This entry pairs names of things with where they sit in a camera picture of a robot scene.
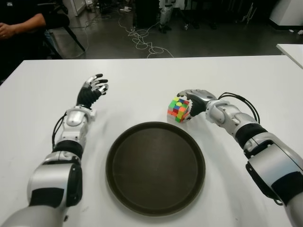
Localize black chair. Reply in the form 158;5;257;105
42;14;86;59

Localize black cabinet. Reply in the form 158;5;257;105
132;0;161;28

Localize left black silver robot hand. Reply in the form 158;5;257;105
76;73;109;111

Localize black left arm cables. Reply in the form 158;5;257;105
51;113;68;147

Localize tangled white floor cable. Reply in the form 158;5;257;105
118;16;175;59

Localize pale folding stand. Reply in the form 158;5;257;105
241;0;258;24

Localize multicoloured Rubik's cube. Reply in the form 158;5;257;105
167;96;192;123

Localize black right wrist cables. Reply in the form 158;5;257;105
217;92;261;125

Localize dark brown round plate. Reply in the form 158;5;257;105
105;121;206;215

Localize white board panel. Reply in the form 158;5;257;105
74;0;89;17

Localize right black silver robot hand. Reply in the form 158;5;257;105
176;88;217;121

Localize white side table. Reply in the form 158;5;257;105
276;43;303;71

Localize seated person in black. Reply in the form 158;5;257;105
0;0;71;82

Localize white machine housing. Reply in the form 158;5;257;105
268;0;303;30

